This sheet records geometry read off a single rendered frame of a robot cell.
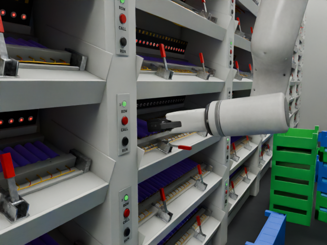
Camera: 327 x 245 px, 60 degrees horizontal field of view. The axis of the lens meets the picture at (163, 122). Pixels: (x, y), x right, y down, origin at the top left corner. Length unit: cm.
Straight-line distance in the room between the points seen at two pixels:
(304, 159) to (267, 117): 101
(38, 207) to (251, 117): 42
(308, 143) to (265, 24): 103
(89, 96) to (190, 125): 24
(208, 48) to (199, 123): 60
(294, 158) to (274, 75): 95
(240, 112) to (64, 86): 35
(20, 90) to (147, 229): 51
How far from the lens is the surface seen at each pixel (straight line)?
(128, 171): 61
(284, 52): 63
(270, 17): 63
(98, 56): 55
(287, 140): 158
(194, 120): 64
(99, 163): 57
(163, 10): 75
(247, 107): 61
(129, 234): 67
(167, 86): 74
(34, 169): 53
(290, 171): 162
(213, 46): 119
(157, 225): 82
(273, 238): 111
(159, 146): 78
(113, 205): 60
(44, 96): 46
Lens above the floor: 73
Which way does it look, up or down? 8 degrees down
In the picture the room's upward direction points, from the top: straight up
